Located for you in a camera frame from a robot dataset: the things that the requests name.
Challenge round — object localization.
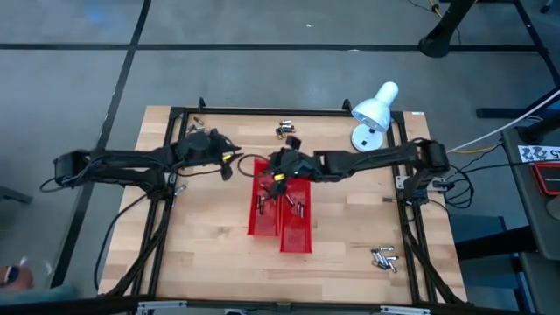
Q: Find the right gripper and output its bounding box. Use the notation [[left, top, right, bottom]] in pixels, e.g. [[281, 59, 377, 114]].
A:
[[267, 136, 319, 181]]

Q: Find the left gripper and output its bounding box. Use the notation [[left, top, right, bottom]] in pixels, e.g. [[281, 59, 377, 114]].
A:
[[204, 129, 242, 166]]

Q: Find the red plastic bin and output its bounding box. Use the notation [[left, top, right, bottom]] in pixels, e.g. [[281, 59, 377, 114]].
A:
[[279, 171, 313, 255], [247, 157, 284, 238]]

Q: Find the white desk lamp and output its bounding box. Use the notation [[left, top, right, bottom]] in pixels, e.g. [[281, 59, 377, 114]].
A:
[[349, 80, 400, 155]]

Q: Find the black floor stand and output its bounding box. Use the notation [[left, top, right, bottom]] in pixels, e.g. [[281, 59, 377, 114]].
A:
[[417, 0, 478, 60]]

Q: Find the white printed marker sheet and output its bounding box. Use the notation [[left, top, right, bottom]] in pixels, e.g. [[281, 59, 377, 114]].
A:
[[517, 143, 560, 164]]

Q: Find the person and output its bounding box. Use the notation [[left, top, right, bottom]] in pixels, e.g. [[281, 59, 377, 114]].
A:
[[0, 255, 82, 307]]

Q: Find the red-edged black device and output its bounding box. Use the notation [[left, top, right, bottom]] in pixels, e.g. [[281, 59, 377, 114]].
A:
[[530, 160, 560, 197]]

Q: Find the dark side desk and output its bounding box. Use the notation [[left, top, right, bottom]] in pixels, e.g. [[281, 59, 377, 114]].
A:
[[500, 114, 560, 315]]

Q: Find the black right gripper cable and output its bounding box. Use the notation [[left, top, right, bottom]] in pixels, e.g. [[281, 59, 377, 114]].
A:
[[235, 152, 271, 179]]

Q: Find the black aluminium table frame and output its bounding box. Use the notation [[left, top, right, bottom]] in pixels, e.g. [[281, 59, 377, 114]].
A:
[[98, 96, 468, 315]]

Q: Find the black floor cable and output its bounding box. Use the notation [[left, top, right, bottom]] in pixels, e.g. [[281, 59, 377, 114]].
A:
[[94, 192, 150, 293]]

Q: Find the silver frame bracket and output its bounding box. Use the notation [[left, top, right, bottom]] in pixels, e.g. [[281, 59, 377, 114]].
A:
[[136, 299, 188, 315], [378, 304, 433, 315]]

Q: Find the yellow floor cable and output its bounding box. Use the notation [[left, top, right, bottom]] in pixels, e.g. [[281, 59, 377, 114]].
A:
[[432, 143, 502, 156]]

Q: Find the black cable bundle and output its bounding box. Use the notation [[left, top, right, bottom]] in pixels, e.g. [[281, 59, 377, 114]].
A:
[[439, 164, 476, 210]]

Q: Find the white cable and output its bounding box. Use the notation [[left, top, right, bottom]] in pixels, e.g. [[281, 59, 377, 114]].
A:
[[445, 89, 560, 153]]

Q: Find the grey floor bracket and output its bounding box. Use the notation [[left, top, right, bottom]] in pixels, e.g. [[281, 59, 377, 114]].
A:
[[0, 185, 34, 206]]

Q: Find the black floor frame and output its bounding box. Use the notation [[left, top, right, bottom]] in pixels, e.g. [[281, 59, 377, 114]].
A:
[[475, 0, 560, 120]]

